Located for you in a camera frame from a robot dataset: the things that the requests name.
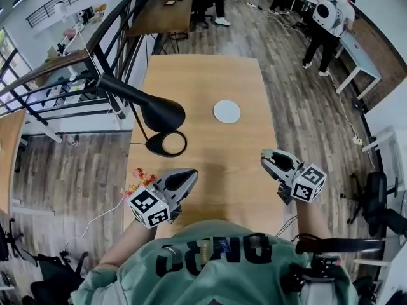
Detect person's left forearm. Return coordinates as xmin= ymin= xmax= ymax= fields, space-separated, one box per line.
xmin=95 ymin=224 xmax=158 ymax=269

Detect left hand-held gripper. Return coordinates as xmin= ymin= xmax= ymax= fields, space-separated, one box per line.
xmin=127 ymin=168 xmax=198 ymax=231

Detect person in green shirt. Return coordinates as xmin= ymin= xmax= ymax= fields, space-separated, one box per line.
xmin=69 ymin=219 xmax=359 ymax=305

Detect white backpack rig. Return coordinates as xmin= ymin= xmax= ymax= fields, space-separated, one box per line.
xmin=313 ymin=0 xmax=346 ymax=38

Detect wooden desk white legs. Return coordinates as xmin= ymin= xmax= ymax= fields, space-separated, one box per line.
xmin=0 ymin=108 xmax=26 ymax=214

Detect flowers in white pot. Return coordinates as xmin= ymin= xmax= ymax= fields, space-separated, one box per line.
xmin=120 ymin=166 xmax=159 ymax=200

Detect black office chair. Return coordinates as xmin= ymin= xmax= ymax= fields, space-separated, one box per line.
xmin=341 ymin=172 xmax=407 ymax=238
xmin=30 ymin=251 xmax=90 ymax=305
xmin=0 ymin=217 xmax=25 ymax=262

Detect white round plate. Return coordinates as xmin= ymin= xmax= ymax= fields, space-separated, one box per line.
xmin=212 ymin=99 xmax=242 ymax=124

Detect wooden desk black legs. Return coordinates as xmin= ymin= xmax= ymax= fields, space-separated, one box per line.
xmin=125 ymin=0 xmax=194 ymax=56

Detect person's right forearm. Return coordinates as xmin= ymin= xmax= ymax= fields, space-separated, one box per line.
xmin=294 ymin=198 xmax=331 ymax=240

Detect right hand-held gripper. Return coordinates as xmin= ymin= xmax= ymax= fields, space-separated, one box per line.
xmin=260 ymin=151 xmax=328 ymax=206

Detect black chest mount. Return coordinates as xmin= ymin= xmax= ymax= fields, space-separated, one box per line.
xmin=281 ymin=235 xmax=383 ymax=294

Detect black desk lamp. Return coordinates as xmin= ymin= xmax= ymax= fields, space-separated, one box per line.
xmin=96 ymin=73 xmax=188 ymax=158

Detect white chest-worn device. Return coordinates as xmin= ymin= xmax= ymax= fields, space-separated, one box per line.
xmin=300 ymin=280 xmax=335 ymax=305

